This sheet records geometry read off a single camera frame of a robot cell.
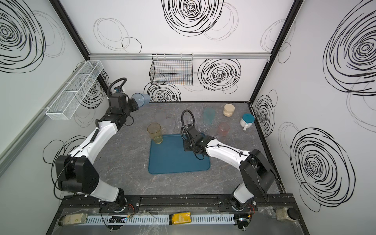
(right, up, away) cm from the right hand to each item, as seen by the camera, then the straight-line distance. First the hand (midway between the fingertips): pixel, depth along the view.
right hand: (184, 144), depth 86 cm
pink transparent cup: (+27, +8, +14) cm, 31 cm away
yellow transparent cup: (-19, +6, +6) cm, 21 cm away
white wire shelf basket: (-60, +22, -14) cm, 65 cm away
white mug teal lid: (+42, +13, +13) cm, 46 cm away
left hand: (-29, +26, -2) cm, 39 cm away
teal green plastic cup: (+18, +17, +22) cm, 33 cm away
